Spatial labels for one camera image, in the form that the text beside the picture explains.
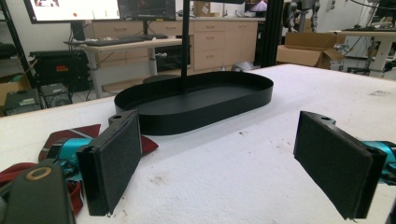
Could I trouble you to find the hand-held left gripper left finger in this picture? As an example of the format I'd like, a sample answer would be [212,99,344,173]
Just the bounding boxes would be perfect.
[76,109,143,217]

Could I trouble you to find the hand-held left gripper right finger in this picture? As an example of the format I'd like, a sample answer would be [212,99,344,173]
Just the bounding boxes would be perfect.
[292,110,388,220]

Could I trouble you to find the red striped cloth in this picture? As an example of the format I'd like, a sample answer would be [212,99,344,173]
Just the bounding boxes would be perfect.
[38,123,159,162]

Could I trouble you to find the grey computer tower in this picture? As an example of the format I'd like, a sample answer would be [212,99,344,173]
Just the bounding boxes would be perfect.
[40,82,74,108]

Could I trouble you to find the black oval tray stand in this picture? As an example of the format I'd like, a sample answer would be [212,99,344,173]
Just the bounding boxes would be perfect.
[113,0,275,136]

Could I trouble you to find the black equipment case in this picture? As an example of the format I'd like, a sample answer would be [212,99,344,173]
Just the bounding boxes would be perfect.
[29,49,92,93]

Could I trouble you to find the grey computer box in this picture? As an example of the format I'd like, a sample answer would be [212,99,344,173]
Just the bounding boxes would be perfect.
[2,88,43,117]

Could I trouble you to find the open cardboard box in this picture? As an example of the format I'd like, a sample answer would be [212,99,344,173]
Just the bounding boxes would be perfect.
[276,31,347,70]

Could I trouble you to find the light wooden desk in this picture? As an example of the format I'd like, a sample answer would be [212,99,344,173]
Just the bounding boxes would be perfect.
[81,37,183,99]

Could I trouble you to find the white work table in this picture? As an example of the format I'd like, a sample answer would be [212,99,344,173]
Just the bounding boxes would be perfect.
[328,29,396,78]

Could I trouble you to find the black keyboard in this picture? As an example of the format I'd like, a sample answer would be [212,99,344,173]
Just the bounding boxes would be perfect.
[83,35,146,48]

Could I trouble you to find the thin black slanted stand pole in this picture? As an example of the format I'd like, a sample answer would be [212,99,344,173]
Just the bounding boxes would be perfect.
[0,0,45,110]

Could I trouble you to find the dark computer monitor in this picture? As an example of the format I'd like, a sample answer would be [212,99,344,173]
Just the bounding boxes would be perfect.
[117,0,177,22]

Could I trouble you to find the beige drawer cabinet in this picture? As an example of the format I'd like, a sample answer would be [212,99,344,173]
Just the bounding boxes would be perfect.
[84,16,265,73]

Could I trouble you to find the bright computer monitor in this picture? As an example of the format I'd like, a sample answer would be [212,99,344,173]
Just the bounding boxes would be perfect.
[22,0,122,24]

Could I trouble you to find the small cardboard box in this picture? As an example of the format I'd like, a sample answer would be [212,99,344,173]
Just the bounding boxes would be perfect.
[192,0,220,18]

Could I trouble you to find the dark green strap gold ring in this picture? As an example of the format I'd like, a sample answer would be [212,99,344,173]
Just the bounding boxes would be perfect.
[0,159,77,224]

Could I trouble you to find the black metal frame post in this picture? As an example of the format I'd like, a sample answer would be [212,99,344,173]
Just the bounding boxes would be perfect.
[254,0,285,69]

